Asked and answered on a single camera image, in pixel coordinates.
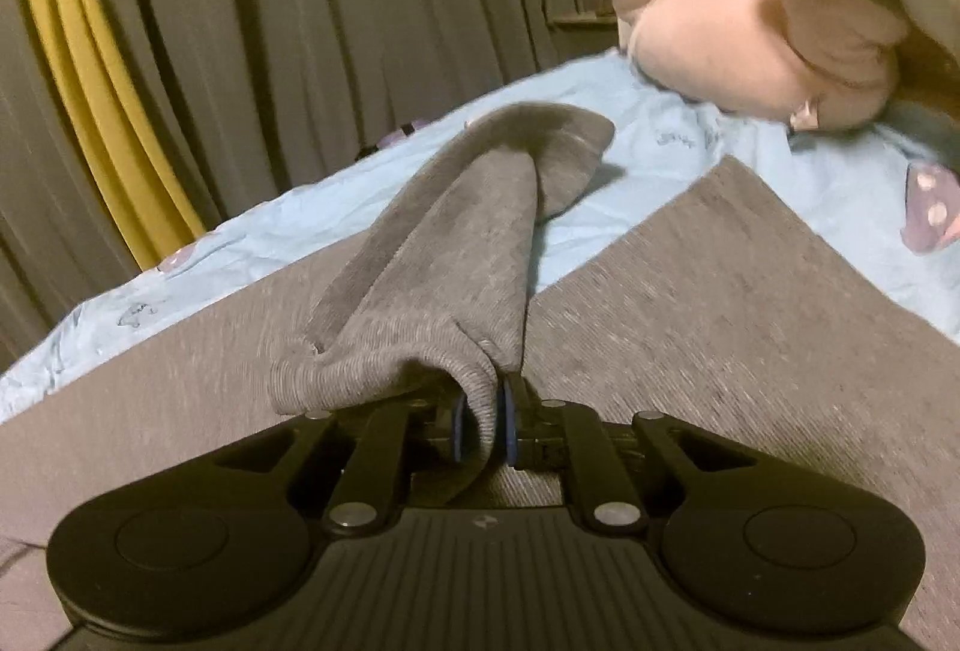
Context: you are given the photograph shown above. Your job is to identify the light blue bed sheet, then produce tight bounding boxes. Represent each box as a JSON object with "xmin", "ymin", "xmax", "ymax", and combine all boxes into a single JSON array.
[{"xmin": 2, "ymin": 52, "xmax": 958, "ymax": 419}]

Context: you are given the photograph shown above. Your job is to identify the yellow curtain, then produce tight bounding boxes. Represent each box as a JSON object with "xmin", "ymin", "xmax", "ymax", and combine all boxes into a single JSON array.
[{"xmin": 26, "ymin": 0, "xmax": 205, "ymax": 269}]

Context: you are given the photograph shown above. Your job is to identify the pink plush toy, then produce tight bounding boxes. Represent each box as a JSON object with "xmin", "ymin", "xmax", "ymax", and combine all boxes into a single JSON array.
[{"xmin": 610, "ymin": 0, "xmax": 910, "ymax": 133}]

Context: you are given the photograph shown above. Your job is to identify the grey curtain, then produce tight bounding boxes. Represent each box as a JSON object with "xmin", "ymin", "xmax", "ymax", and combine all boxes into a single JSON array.
[{"xmin": 2, "ymin": 0, "xmax": 605, "ymax": 362}]

